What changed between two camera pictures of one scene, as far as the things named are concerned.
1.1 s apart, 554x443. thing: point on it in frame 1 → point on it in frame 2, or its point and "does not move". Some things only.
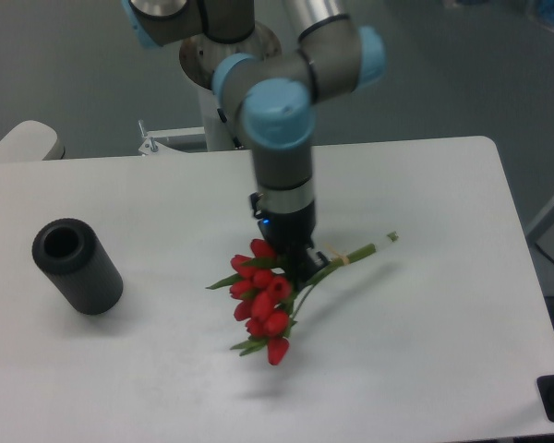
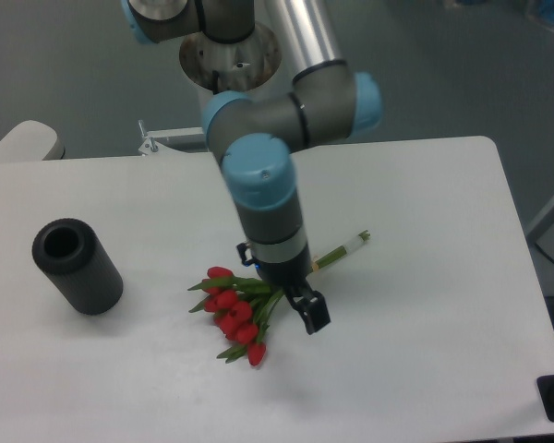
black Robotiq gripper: (292, 235) → (292, 276)
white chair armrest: (29, 140) does not move
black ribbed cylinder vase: (67, 251) does not move
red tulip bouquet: (266, 301) → (240, 307)
